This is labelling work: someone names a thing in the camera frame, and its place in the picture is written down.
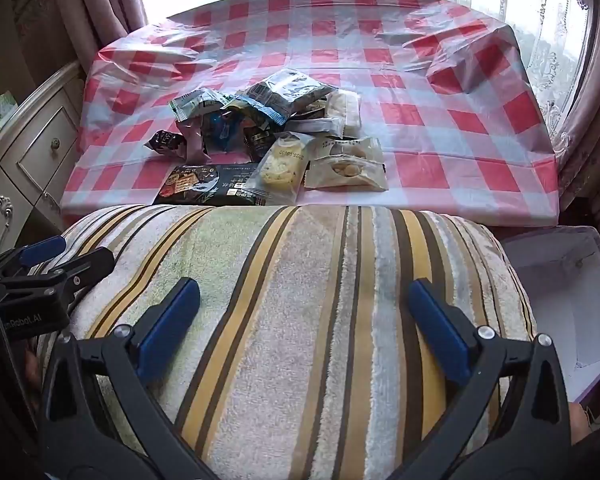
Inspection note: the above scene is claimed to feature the long black cracker packet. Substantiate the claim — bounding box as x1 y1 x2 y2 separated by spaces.
153 162 268 207

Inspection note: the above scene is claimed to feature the white bread packet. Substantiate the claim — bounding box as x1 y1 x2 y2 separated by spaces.
325 89 362 138

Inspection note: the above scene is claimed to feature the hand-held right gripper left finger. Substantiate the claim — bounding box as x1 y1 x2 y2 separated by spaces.
39 276 216 480

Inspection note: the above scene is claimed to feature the white cardboard box purple rim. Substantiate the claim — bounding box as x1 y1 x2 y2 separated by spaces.
500 225 600 406

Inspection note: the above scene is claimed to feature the clear yellow cookie packet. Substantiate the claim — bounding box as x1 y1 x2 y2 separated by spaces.
245 131 317 206

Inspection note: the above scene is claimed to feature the striped fringed blanket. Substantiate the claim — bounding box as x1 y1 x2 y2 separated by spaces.
30 203 538 480

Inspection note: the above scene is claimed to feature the white lace curtain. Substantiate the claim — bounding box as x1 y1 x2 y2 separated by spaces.
380 0 598 126

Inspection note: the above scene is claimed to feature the beige round cookie packet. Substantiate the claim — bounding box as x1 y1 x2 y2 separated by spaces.
304 152 388 192
325 136 383 161

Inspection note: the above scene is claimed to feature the pink snack packet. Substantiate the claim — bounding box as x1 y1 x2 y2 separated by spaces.
180 117 212 163

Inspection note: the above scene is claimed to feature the red white checked tablecloth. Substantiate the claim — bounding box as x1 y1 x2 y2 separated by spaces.
60 0 561 227

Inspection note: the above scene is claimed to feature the white nightstand with drawers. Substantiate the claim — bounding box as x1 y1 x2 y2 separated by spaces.
0 60 88 261

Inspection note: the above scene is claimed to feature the black boxy snack packet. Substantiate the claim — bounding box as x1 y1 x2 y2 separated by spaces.
242 122 281 163

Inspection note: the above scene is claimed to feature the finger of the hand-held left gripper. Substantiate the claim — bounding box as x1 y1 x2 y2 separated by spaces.
0 235 67 282
0 247 116 307

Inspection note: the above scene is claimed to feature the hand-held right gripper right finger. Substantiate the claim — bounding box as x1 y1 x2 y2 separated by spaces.
380 278 573 480

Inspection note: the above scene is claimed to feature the blue white snack packet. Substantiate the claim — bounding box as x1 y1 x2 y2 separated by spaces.
205 110 246 153

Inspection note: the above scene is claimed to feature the small black snack packet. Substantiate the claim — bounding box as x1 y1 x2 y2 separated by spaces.
145 130 188 153

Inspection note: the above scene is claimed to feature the green snack packet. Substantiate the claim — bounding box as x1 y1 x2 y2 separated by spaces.
168 87 231 123

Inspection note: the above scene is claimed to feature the white black-striped snack packet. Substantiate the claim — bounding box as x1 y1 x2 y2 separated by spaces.
285 114 346 137

